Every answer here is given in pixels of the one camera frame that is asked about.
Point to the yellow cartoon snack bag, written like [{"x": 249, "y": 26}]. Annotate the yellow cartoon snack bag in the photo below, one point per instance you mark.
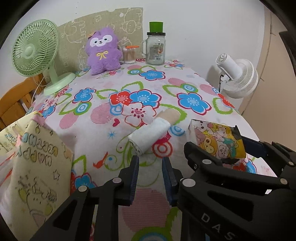
[{"x": 221, "y": 141}]

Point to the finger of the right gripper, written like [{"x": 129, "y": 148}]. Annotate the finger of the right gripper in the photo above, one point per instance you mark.
[{"x": 280, "y": 158}]

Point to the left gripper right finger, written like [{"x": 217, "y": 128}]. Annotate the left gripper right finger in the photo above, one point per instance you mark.
[{"x": 172, "y": 178}]

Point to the white towel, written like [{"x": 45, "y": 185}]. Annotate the white towel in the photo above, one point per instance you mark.
[{"x": 144, "y": 137}]

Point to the green desk fan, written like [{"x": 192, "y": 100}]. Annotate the green desk fan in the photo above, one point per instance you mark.
[{"x": 34, "y": 52}]

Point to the glass jar green lid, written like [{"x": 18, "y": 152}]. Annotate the glass jar green lid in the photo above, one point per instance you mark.
[{"x": 153, "y": 48}]

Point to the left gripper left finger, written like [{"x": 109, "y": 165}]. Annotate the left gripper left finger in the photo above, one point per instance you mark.
[{"x": 92, "y": 212}]

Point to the floral tablecloth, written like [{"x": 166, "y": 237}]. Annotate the floral tablecloth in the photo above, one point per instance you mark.
[{"x": 95, "y": 114}]

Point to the beige door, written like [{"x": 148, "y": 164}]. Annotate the beige door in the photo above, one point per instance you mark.
[{"x": 271, "y": 109}]

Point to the cotton swab jar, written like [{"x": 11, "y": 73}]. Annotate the cotton swab jar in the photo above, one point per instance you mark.
[{"x": 129, "y": 54}]

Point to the wooden bed headboard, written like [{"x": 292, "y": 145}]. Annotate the wooden bed headboard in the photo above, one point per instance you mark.
[{"x": 12, "y": 102}]

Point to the purple plush toy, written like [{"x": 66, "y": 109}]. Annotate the purple plush toy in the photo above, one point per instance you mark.
[{"x": 103, "y": 52}]

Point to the yellow cartoon storage box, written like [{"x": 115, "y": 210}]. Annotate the yellow cartoon storage box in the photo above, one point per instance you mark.
[{"x": 40, "y": 178}]

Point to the white standing fan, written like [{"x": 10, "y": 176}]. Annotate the white standing fan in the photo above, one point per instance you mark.
[{"x": 242, "y": 77}]

